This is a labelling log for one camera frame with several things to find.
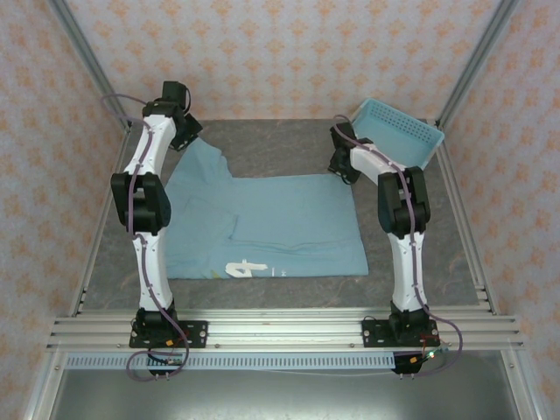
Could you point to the light blue t-shirt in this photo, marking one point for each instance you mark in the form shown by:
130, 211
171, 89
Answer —
280, 219

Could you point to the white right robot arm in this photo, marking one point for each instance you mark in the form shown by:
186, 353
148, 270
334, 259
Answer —
407, 271

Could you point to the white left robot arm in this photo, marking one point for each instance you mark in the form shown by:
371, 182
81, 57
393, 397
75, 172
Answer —
151, 271

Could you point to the light blue perforated plastic basket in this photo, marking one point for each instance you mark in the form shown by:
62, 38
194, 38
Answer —
394, 135

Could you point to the aluminium front beam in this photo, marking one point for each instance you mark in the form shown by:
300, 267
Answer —
284, 328

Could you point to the grey metal sheet panel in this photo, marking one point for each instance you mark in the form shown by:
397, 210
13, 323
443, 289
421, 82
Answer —
280, 398

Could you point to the aluminium left upright post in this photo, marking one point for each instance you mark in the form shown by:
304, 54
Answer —
89, 57

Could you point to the aluminium upright post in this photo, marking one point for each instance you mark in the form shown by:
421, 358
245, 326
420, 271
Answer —
479, 57
89, 57

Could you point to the aluminium right side table rail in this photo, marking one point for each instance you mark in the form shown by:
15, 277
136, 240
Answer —
468, 227

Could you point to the aluminium table rail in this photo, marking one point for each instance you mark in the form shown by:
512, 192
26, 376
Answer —
468, 227
98, 227

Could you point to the aluminium left side table rail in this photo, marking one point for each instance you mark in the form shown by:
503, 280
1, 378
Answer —
98, 227

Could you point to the aluminium right upright post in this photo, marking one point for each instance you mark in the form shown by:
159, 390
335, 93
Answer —
479, 57

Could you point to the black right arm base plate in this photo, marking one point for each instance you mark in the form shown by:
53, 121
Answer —
374, 334

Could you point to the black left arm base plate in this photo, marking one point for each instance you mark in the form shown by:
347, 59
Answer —
194, 334

